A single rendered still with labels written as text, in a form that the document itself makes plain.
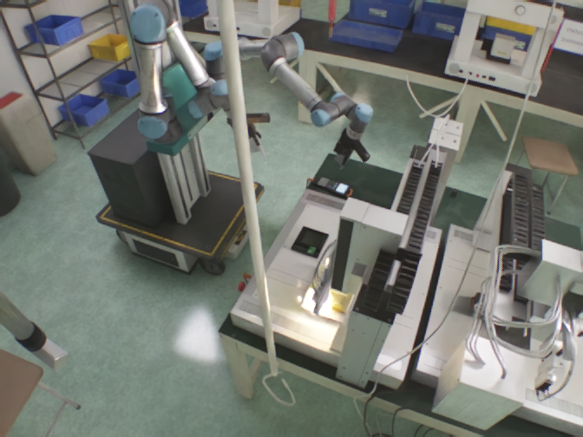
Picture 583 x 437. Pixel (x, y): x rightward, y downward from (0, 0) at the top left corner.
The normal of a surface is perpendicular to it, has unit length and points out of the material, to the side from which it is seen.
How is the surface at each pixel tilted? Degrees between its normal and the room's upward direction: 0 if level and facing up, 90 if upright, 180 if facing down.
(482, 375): 0
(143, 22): 83
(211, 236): 0
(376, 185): 0
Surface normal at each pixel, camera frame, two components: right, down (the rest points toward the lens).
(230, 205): 0.00, -0.69
